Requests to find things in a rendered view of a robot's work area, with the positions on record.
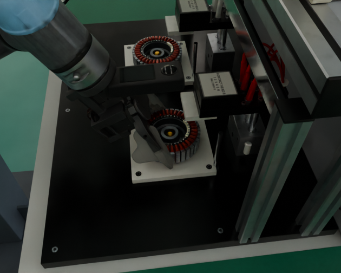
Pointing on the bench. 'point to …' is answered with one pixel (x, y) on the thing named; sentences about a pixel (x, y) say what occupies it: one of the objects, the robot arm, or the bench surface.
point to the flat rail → (255, 54)
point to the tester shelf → (314, 50)
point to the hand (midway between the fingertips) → (170, 136)
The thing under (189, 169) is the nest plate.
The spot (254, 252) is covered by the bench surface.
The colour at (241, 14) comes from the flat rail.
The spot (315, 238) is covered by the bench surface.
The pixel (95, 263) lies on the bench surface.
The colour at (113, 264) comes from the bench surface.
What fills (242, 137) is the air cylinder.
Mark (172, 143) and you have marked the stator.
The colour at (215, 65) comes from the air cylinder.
